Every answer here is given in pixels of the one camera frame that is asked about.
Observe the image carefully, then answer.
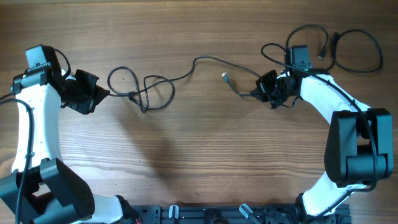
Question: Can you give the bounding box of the short black USB cable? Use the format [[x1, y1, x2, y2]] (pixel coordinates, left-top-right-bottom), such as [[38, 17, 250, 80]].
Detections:
[[221, 72, 262, 98]]

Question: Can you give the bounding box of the thick black cable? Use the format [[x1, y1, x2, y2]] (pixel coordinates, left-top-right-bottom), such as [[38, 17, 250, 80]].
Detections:
[[330, 29, 384, 74]]

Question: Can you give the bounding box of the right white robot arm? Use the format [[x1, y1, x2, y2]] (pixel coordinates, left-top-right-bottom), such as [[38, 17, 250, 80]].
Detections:
[[255, 70, 394, 222]]

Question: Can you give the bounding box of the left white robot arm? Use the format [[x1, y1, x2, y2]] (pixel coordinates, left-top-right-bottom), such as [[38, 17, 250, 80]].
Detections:
[[1, 69, 140, 223]]

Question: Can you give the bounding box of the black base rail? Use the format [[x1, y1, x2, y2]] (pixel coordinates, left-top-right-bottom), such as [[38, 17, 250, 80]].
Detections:
[[133, 203, 301, 224]]

